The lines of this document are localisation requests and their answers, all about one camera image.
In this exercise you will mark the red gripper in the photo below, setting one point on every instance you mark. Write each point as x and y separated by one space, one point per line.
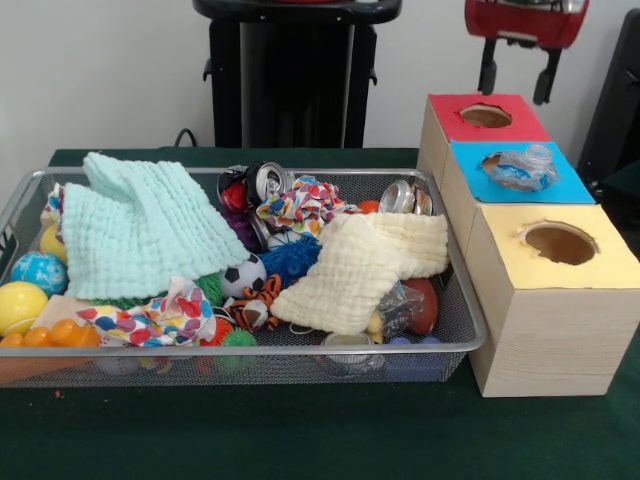
510 22

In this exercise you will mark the crushed clear plastic bottle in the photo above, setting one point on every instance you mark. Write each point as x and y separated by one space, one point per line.
520 170

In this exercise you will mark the wooden box with three holes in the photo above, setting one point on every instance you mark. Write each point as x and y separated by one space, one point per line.
550 340

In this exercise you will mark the brown toy football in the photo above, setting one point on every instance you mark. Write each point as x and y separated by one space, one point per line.
425 302

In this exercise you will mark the cream waffle cloth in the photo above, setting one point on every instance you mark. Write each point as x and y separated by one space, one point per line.
360 265

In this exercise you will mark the crumpled colourful spotted cloth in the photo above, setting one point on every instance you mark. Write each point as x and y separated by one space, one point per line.
300 200

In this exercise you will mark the small soccer ball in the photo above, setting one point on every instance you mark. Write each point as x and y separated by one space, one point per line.
242 275

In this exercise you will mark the orange tiger plush toy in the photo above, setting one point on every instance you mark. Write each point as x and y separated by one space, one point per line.
255 307

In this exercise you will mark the mint green waffle cloth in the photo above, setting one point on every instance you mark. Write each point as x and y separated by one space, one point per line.
150 225

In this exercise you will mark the dark green table cloth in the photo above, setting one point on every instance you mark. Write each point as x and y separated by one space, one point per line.
300 435

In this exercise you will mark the large colourful spotted cloth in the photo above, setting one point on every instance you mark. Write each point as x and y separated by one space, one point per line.
150 320

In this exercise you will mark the blue globe ball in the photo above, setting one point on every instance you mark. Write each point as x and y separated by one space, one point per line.
40 272

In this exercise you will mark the orange plastic toy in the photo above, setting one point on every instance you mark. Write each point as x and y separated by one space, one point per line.
65 332

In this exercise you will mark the yellow tennis ball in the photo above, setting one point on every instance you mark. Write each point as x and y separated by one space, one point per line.
20 307

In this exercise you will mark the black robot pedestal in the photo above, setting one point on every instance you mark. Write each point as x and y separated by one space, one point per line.
300 75

